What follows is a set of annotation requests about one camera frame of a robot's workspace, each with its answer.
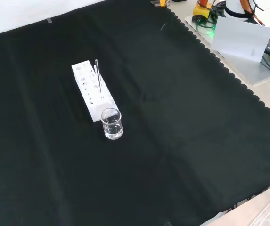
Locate white test tube rack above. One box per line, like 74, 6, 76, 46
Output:
71, 60, 115, 123

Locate clear glass rod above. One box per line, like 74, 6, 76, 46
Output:
94, 59, 102, 93

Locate small clear glass beaker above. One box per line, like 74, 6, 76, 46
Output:
100, 107, 124, 140

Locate black bench cloth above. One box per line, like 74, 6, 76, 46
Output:
0, 0, 270, 226

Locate hex key set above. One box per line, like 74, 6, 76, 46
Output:
149, 0, 171, 8

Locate yellow stop button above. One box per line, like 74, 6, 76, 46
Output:
193, 0, 212, 18

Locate pale board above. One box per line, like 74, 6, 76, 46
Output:
212, 16, 270, 64

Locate clear plastic box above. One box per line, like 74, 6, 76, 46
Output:
242, 178, 270, 226

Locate green cable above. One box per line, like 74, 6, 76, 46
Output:
195, 16, 217, 38

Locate grey metal base plate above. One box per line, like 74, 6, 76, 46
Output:
184, 13, 270, 85

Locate black cable bundle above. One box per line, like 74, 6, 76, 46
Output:
209, 0, 228, 18

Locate orange cable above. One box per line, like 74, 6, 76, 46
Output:
239, 0, 266, 26

